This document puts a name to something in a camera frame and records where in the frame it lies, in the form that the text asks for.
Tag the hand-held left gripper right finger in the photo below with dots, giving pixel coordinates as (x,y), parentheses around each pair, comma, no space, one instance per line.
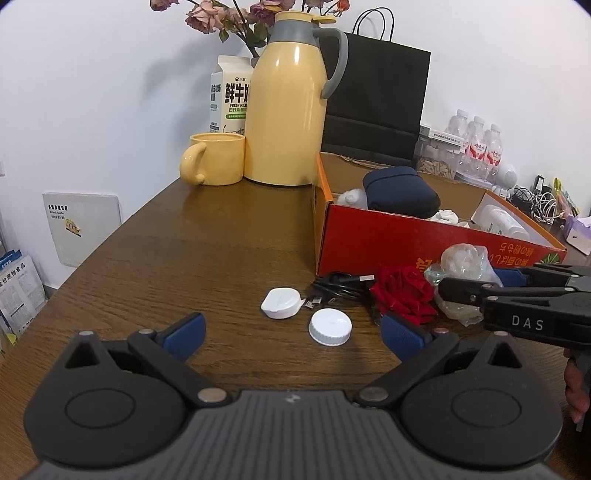
(401,334)

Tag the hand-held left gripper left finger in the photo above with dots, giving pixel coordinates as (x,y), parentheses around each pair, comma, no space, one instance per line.
(184,330)

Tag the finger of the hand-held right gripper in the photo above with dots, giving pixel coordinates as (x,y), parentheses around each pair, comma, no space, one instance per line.
(461,290)
(510,277)

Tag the clear plastic bag white flower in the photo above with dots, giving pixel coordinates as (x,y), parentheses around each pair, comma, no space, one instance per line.
(461,258)

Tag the translucent plastic bottle white label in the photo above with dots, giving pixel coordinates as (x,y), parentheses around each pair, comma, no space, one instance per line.
(501,221)

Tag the white tissue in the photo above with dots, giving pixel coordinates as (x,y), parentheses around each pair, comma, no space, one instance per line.
(445,216)

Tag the orange cardboard box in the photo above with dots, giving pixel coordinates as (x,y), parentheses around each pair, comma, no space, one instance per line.
(369,240)

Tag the navy zipper case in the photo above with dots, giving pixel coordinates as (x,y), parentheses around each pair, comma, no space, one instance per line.
(397,191)

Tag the person's right hand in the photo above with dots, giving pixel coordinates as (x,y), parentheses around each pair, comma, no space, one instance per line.
(572,387)

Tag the red artificial rose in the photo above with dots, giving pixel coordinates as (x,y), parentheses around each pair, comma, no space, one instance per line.
(406,290)

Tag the white screw lid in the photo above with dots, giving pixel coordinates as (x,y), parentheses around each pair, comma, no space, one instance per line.
(328,326)

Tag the colourful snack packet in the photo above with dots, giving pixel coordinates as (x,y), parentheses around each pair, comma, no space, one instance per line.
(565,196)

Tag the black charger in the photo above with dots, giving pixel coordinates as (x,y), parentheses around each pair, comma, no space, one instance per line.
(541,183)

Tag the clear water bottle red label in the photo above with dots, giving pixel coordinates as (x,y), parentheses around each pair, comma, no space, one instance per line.
(475,147)
(493,152)
(458,134)

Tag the clear seed container white lid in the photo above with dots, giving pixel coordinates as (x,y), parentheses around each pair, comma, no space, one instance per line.
(436,164)

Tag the blue white pamphlets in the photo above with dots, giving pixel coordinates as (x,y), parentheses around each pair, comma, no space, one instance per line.
(21,290)

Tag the yellow mug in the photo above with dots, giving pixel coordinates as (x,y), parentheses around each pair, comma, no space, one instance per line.
(221,159)

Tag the black paper bag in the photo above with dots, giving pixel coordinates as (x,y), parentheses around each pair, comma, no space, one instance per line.
(378,83)

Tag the white milk carton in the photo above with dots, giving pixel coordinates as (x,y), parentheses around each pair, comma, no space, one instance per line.
(226,92)

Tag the dried pink rose bouquet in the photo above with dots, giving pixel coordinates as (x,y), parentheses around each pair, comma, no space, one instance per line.
(203,14)

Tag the white wall panel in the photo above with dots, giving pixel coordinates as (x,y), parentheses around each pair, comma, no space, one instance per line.
(87,230)

